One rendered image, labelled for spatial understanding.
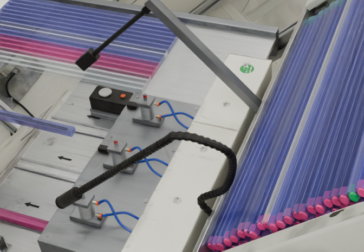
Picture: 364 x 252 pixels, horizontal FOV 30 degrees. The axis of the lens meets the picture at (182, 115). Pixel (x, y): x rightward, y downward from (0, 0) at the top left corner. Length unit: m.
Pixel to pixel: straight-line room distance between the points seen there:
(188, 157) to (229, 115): 0.11
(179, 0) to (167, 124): 1.35
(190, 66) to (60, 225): 0.47
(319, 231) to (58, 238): 0.46
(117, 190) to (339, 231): 0.48
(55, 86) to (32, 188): 1.43
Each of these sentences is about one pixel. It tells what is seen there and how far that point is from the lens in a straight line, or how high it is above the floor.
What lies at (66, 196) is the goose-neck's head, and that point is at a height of 1.27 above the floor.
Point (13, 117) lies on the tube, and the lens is 1.12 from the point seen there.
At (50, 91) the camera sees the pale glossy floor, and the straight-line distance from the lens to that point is 2.55.
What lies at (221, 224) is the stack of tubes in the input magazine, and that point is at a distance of 0.85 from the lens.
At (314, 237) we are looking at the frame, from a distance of 0.67.
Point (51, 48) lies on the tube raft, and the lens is 1.44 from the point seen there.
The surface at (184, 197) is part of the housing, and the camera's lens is 0.99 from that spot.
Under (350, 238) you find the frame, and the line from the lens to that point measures 0.66.
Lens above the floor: 2.02
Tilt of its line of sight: 45 degrees down
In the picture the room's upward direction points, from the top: 58 degrees clockwise
